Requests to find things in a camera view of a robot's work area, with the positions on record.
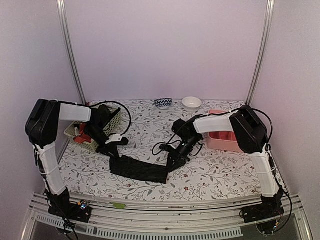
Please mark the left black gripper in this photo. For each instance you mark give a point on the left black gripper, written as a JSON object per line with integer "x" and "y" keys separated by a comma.
{"x": 109, "y": 147}

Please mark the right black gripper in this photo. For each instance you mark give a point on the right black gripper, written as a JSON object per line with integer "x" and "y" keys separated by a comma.
{"x": 180, "y": 160}

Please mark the black striped underwear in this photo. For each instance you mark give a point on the black striped underwear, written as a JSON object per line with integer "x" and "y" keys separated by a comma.
{"x": 130, "y": 168}

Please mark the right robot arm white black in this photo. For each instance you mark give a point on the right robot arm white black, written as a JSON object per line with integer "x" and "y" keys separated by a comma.
{"x": 252, "y": 138}

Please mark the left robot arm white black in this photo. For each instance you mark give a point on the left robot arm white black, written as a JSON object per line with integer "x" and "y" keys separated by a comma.
{"x": 42, "y": 130}

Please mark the floral patterned table mat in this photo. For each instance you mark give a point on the floral patterned table mat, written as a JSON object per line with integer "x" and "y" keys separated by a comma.
{"x": 210, "y": 175}

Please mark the red cloth in basket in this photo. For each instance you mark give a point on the red cloth in basket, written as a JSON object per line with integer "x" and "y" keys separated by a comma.
{"x": 80, "y": 135}

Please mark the dark green cloth in basket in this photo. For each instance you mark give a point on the dark green cloth in basket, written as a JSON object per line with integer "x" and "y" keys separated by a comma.
{"x": 103, "y": 115}

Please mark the pink divided organizer tray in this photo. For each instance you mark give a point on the pink divided organizer tray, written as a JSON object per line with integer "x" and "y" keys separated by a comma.
{"x": 223, "y": 140}

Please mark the green tape piece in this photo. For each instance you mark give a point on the green tape piece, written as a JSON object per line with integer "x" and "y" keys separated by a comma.
{"x": 120, "y": 206}

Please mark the blue white zigzag bowl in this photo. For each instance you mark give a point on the blue white zigzag bowl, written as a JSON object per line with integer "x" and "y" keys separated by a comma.
{"x": 163, "y": 103}

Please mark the small white bowl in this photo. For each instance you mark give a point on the small white bowl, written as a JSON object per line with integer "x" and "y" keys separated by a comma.
{"x": 191, "y": 104}

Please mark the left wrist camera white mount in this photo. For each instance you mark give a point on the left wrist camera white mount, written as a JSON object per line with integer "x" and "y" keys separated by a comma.
{"x": 118, "y": 139}

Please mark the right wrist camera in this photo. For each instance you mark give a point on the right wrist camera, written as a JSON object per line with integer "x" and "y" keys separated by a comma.
{"x": 166, "y": 147}

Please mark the front aluminium rail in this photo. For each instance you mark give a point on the front aluminium rail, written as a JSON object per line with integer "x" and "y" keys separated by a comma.
{"x": 191, "y": 220}

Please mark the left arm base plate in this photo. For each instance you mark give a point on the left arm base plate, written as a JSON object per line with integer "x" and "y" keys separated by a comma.
{"x": 71, "y": 211}

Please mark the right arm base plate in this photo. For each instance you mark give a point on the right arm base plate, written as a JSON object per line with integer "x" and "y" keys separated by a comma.
{"x": 259, "y": 212}

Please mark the left aluminium frame post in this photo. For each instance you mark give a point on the left aluminium frame post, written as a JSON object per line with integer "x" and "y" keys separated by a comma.
{"x": 61, "y": 7}

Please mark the aluminium frame post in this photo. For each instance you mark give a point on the aluminium frame post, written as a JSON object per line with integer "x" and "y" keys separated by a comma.
{"x": 270, "y": 4}
{"x": 61, "y": 7}

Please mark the right aluminium frame post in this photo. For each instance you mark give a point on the right aluminium frame post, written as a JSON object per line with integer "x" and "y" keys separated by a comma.
{"x": 270, "y": 4}

